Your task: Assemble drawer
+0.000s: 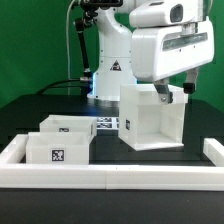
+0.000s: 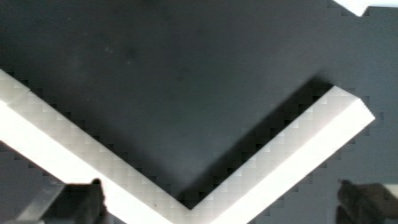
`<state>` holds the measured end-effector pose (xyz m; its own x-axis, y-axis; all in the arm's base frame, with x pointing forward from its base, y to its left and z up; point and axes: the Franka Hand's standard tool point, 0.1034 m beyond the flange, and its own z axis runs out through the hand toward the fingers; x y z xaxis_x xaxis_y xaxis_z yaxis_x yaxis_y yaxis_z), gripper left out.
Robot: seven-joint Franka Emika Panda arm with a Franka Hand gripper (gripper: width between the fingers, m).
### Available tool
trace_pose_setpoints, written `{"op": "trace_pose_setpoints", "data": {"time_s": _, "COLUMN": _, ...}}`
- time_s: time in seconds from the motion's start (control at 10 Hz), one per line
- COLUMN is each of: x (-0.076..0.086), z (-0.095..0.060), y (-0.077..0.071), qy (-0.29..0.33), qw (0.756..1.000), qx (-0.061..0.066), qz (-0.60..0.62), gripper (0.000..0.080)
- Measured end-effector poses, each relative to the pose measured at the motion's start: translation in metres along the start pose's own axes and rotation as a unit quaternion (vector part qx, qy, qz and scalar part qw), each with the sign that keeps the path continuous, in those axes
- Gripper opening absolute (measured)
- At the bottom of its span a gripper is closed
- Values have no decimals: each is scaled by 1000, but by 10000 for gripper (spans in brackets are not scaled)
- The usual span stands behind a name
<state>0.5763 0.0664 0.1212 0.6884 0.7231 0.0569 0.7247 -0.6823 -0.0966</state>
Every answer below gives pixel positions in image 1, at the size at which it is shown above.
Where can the white drawer cabinet box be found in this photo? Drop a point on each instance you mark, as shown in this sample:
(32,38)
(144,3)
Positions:
(146,122)

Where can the white U-shaped frame wall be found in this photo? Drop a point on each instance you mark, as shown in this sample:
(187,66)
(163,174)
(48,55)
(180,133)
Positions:
(14,173)

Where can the white drawer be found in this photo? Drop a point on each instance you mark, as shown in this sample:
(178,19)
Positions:
(59,148)
(64,123)

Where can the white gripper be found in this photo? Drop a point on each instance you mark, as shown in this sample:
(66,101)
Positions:
(158,53)

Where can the fiducial marker sheet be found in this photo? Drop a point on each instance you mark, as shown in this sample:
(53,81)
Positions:
(106,123)

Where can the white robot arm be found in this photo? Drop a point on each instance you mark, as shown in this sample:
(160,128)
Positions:
(115,36)

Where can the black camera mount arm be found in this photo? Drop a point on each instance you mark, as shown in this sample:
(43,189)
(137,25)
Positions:
(90,8)

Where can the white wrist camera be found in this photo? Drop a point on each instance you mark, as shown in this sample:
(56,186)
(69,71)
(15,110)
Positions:
(157,13)

